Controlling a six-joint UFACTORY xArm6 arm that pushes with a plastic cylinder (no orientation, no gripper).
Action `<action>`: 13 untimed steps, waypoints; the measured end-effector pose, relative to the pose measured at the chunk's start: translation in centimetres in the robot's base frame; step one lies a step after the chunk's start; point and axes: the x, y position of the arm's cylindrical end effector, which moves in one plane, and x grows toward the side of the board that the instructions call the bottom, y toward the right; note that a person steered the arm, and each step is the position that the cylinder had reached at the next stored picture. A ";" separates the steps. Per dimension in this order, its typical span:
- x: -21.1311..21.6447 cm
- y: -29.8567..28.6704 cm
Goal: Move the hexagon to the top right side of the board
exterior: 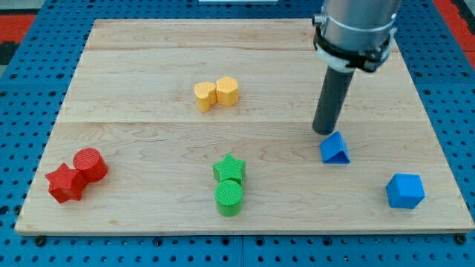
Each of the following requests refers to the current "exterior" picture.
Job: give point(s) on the green star block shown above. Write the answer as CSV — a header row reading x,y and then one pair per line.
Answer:
x,y
229,168

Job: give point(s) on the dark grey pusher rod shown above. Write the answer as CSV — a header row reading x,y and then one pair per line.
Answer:
x,y
331,100

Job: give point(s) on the yellow heart block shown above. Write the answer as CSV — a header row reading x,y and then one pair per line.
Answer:
x,y
205,95

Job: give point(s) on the green cylinder block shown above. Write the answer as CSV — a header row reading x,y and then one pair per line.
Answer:
x,y
229,198

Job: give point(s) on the blue cube block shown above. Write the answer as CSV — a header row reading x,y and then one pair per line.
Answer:
x,y
405,191

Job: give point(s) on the red cylinder block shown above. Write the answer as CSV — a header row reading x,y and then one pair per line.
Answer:
x,y
90,164

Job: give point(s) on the wooden board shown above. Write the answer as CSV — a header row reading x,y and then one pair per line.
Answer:
x,y
132,98

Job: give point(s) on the red star block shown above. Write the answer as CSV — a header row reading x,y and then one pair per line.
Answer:
x,y
66,183

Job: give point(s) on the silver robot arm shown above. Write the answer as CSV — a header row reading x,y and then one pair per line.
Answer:
x,y
355,34

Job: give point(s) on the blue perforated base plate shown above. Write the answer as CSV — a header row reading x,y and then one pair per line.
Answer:
x,y
37,78

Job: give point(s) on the blue triangle block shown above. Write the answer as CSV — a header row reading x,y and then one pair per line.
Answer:
x,y
334,150

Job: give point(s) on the yellow hexagon block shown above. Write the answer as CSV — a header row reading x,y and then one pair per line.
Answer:
x,y
227,91

